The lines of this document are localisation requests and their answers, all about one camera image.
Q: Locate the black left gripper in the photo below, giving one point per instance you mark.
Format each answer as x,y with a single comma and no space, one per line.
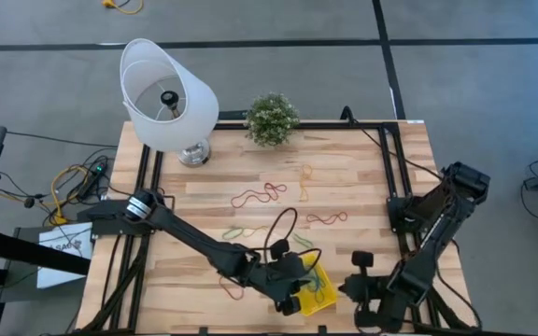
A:
283,277

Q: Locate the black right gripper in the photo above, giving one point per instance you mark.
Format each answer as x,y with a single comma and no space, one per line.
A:
374,291

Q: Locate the yellow rubber band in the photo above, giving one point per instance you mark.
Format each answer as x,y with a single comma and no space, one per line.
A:
255,229
302,186

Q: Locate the red rubber band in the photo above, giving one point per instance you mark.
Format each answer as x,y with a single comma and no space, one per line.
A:
232,298
327,219
238,200

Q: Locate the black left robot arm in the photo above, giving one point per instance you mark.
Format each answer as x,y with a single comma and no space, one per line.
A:
189,233

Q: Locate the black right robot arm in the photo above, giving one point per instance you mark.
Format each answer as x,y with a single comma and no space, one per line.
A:
437,210

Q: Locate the yellow slotted plastic bin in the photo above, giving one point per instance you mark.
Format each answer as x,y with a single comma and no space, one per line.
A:
327,294

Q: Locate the teal rubber band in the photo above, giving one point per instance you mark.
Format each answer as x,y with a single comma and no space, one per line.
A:
318,284

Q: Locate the green rubber band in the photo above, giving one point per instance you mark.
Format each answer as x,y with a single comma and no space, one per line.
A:
302,241
231,231

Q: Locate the small potted green plant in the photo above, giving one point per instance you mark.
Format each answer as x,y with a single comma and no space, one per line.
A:
271,119

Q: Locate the white shade silver table lamp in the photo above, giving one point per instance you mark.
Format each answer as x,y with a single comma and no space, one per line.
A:
194,116

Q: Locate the black power strip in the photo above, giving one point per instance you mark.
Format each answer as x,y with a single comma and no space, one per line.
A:
92,182

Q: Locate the white paper sheet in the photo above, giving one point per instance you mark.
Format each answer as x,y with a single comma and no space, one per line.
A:
59,275

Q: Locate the black metal beam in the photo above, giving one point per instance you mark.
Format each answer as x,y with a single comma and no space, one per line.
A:
26,252

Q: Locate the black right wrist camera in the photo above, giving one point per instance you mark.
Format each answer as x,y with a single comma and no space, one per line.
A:
362,258

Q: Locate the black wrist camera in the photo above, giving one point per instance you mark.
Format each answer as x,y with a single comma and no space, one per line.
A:
362,258
279,248

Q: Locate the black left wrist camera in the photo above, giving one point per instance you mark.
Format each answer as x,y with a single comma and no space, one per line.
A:
279,248

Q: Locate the black aluminium table frame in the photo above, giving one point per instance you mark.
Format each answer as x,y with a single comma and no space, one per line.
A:
297,125

